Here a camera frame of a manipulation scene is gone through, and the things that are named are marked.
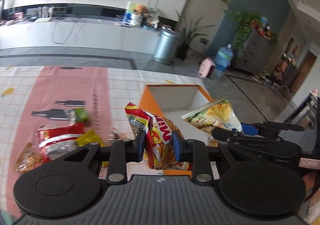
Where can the clear brown snack packet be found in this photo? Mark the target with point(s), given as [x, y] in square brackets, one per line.
[116, 135]

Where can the red yellow chips bag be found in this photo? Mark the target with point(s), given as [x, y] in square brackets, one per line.
[158, 153]

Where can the small yellow packet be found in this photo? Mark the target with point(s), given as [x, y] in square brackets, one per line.
[89, 137]

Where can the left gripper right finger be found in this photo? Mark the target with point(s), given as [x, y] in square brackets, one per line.
[195, 152]

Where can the grey drawer cabinet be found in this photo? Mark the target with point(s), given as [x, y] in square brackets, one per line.
[256, 54]

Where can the blue water jug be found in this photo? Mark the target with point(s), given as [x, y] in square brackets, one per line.
[223, 57]

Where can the trailing ivy plant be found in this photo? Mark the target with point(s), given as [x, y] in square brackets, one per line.
[235, 25]

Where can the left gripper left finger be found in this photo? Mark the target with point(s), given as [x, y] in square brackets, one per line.
[123, 152]

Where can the potted long-leaf plant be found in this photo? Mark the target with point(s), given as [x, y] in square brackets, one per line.
[189, 31]

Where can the white TV console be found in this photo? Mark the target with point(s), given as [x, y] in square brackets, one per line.
[76, 25]

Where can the pink space heater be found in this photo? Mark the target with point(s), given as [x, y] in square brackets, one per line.
[206, 68]

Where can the golden crinkly snack packet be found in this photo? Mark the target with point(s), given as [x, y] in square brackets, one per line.
[28, 160]

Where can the pale green chips bag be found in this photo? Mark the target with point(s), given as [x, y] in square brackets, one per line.
[212, 115]

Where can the green raisin packet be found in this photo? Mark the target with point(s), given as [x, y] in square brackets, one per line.
[79, 115]

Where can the teddy bear bouquet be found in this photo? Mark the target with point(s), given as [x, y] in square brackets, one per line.
[139, 15]

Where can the pink restaurant table mat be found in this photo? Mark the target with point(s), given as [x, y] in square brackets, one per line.
[62, 114]

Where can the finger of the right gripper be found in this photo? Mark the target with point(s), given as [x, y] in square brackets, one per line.
[249, 129]

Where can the silver trash can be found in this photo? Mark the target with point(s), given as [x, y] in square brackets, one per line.
[166, 46]

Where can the red silver snack bag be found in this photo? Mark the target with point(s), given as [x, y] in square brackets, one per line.
[56, 142]

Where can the orange cardboard box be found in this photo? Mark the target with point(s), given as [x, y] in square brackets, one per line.
[174, 101]

